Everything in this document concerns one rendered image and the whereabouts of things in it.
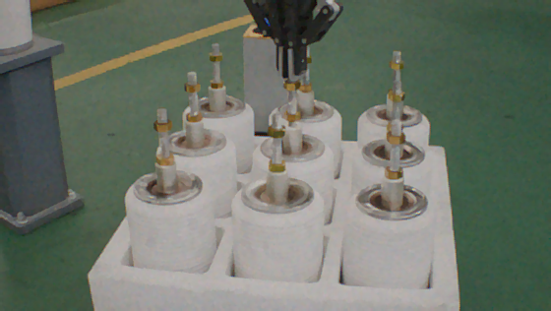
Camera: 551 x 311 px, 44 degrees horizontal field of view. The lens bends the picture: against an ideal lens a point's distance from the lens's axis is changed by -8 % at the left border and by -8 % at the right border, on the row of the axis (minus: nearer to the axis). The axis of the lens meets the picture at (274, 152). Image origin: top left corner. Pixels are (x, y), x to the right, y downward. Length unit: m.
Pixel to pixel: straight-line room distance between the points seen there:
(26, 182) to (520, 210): 0.85
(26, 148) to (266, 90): 0.41
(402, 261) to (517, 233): 0.52
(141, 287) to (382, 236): 0.25
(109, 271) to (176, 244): 0.08
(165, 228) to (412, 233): 0.25
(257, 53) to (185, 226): 0.42
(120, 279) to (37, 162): 0.50
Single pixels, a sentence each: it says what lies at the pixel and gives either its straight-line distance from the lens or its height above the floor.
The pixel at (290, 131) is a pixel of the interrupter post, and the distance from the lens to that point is 0.84.
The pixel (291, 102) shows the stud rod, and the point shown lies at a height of 0.31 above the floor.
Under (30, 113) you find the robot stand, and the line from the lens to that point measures 1.20.
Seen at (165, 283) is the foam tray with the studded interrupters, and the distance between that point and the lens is 0.76.
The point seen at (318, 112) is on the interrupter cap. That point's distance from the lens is 0.97.
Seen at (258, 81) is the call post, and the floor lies 0.24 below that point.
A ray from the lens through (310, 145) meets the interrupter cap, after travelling 0.87.
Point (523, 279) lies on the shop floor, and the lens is 1.11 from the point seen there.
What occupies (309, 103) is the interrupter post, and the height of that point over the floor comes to 0.27.
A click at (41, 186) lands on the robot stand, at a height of 0.07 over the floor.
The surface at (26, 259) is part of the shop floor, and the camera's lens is 1.18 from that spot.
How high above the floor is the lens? 0.61
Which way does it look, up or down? 25 degrees down
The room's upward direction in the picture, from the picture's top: 1 degrees counter-clockwise
